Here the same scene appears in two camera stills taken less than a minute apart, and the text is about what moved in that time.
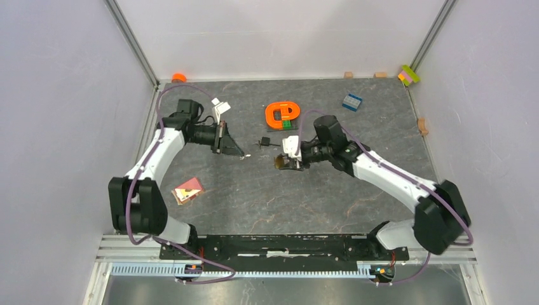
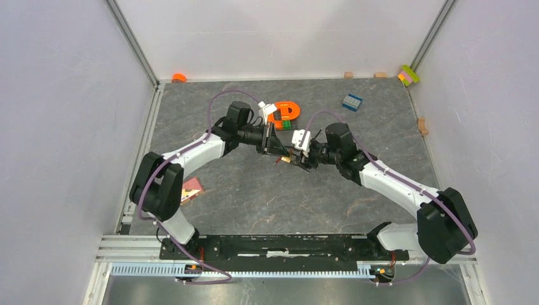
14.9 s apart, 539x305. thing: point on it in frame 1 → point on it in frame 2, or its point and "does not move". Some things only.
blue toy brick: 351,102 does not move
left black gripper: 226,145 → 271,143
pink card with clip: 187,190 does not move
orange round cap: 178,77 does not move
